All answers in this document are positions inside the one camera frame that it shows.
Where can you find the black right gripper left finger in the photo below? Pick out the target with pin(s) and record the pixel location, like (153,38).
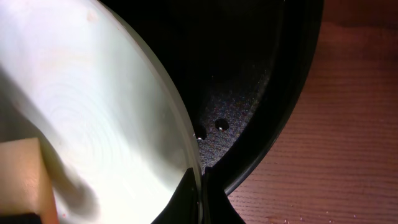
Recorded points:
(183,206)

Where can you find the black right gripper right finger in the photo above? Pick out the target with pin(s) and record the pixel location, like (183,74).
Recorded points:
(217,208)

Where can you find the green yellow sponge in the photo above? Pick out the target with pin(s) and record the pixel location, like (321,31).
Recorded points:
(25,183)

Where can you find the round black tray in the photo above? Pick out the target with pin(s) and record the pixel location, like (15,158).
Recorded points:
(239,67)

